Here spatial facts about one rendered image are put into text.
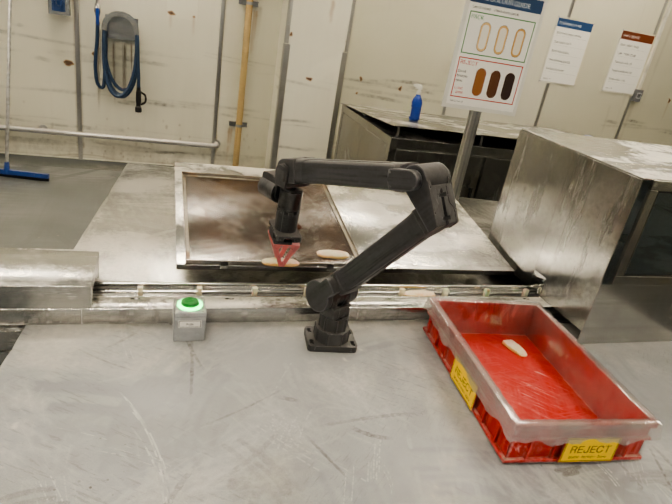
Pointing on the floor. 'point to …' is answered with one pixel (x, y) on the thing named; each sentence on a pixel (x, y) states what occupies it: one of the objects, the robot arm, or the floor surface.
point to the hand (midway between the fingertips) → (280, 259)
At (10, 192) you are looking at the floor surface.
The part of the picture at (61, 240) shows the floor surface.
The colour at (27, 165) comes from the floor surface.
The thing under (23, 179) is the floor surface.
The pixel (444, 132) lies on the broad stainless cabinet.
